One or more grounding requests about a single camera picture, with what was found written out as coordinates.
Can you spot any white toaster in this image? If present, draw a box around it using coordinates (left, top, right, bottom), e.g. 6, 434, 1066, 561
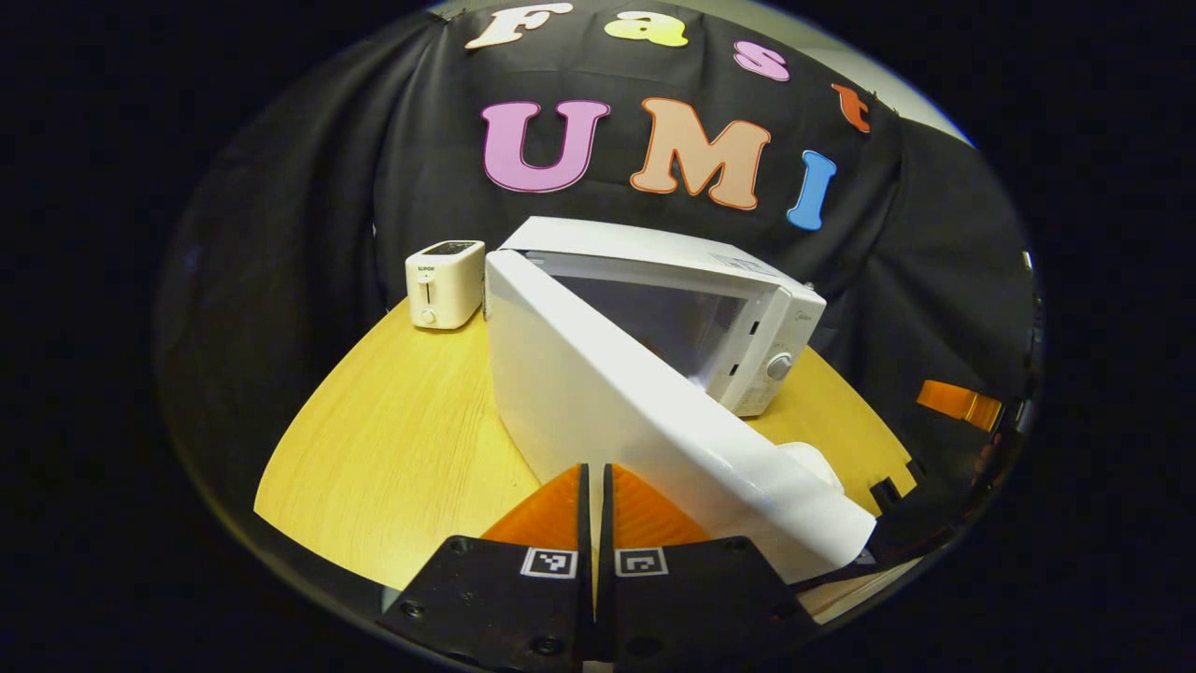
405, 240, 487, 330

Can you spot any white microwave oven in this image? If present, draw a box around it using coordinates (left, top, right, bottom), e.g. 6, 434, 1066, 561
483, 217, 877, 585

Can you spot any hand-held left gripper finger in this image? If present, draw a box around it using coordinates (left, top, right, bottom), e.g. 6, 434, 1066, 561
378, 463, 594, 673
598, 463, 814, 666

